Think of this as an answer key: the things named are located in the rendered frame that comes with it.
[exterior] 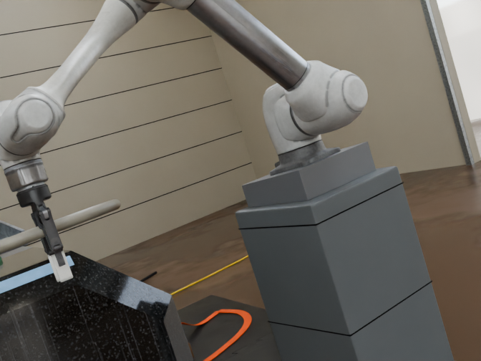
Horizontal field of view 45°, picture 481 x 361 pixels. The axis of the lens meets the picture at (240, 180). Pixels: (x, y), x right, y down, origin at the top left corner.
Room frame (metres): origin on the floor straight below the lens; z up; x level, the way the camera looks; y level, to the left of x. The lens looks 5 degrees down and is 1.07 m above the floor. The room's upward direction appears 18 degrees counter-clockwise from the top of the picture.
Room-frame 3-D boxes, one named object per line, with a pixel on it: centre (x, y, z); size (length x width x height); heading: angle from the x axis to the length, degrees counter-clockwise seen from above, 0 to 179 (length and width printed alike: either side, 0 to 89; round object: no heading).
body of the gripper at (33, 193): (1.39, 0.48, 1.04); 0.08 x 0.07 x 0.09; 28
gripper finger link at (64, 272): (1.35, 0.46, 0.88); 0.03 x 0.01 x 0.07; 118
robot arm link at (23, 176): (1.39, 0.48, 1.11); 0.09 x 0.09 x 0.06
